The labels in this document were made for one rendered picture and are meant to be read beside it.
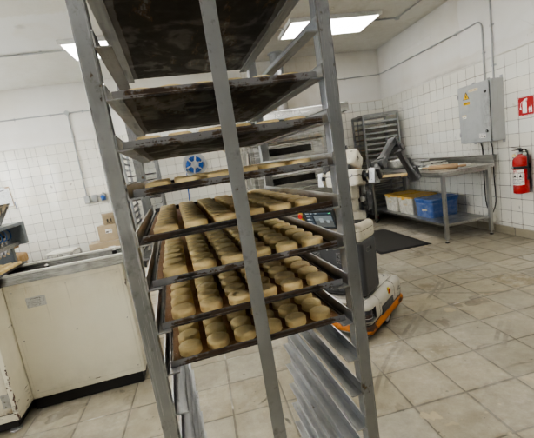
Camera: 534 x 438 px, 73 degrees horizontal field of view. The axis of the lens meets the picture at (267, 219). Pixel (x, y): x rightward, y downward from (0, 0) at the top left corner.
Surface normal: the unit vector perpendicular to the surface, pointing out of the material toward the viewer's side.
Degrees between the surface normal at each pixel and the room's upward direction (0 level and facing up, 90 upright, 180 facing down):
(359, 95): 90
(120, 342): 90
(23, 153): 90
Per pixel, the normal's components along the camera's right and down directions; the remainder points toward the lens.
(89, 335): 0.23, 0.12
